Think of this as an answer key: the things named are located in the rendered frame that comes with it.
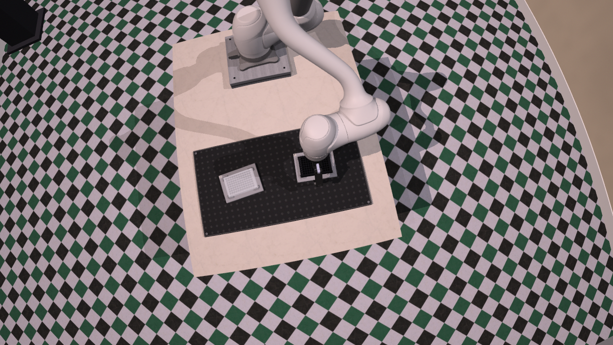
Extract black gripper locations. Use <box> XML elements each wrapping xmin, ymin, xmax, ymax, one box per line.
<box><xmin>308</xmin><ymin>159</ymin><xmax>323</xmax><ymax>187</ymax></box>

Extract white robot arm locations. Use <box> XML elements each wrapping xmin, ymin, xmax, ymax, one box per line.
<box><xmin>228</xmin><ymin>0</ymin><xmax>391</xmax><ymax>161</ymax></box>

